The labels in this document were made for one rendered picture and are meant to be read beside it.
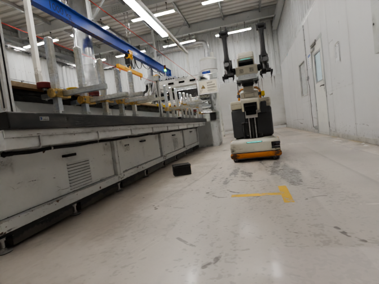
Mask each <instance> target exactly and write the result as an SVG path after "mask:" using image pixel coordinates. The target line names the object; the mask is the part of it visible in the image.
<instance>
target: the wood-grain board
mask: <svg viewBox="0 0 379 284"><path fill-rule="evenodd" d="M11 86H12V88H16V89H21V90H29V91H38V92H44V91H43V90H39V89H37V85H34V84H30V83H23V82H16V81H11ZM140 105H144V106H148V107H156V108H158V106H157V104H150V103H141V104H140Z"/></svg>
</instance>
